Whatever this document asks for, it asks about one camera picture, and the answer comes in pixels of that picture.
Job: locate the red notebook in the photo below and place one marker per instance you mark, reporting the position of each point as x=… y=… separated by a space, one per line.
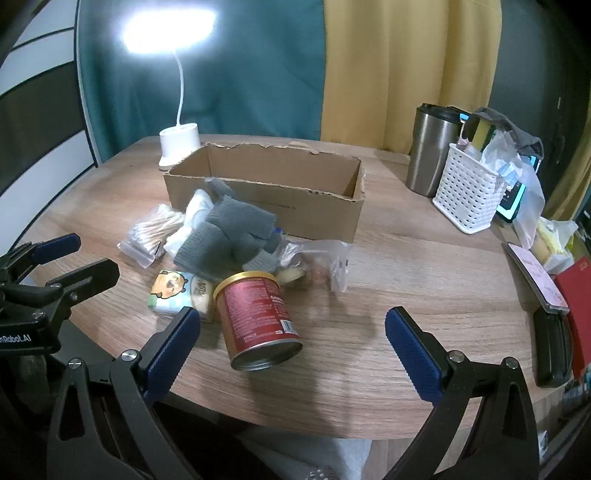
x=577 y=304

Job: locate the bear print tissue pack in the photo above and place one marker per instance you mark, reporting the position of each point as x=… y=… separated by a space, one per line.
x=173 y=288

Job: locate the black case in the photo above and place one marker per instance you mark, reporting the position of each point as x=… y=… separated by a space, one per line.
x=551 y=346

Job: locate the teal curtain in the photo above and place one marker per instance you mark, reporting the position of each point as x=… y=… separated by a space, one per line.
x=231 y=92

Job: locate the bag of cotton swabs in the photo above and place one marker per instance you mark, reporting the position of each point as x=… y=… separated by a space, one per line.
x=152 y=230

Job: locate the yellow curtain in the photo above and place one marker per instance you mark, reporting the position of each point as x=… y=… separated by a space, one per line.
x=392 y=69

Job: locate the pink phone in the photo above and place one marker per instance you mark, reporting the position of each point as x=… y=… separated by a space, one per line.
x=535 y=272

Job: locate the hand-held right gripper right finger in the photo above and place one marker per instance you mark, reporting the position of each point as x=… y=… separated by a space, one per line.
x=415 y=355

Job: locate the steel tumbler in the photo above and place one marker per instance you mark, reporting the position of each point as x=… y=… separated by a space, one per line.
x=427 y=152

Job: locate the clear bag of snacks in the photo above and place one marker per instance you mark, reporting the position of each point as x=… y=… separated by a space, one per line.
x=318 y=267

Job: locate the clear plastic bag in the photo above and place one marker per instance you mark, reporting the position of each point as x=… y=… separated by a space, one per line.
x=503 y=152

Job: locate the grey cloth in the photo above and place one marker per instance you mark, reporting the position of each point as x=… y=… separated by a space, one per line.
x=526 y=138

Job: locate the yellow sponge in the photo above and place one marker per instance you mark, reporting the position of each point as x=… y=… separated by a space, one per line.
x=485 y=134

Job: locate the grey knit glove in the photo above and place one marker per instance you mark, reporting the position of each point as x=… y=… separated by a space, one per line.
x=240 y=217
x=201 y=251

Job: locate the white perforated basket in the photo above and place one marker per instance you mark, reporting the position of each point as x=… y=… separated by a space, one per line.
x=466 y=194

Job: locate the red tin can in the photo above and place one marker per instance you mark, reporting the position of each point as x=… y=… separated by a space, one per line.
x=254 y=314

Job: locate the cardboard box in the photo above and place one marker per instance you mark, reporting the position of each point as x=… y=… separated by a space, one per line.
x=314 y=217

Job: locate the white cloth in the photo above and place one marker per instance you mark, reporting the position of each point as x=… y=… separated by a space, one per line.
x=196 y=210

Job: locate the white desk lamp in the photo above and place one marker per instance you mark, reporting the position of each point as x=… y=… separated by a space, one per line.
x=179 y=143

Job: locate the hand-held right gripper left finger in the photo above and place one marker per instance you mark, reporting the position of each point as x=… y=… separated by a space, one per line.
x=173 y=350

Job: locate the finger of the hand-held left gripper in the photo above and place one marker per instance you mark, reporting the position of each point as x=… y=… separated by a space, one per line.
x=90 y=277
x=57 y=245

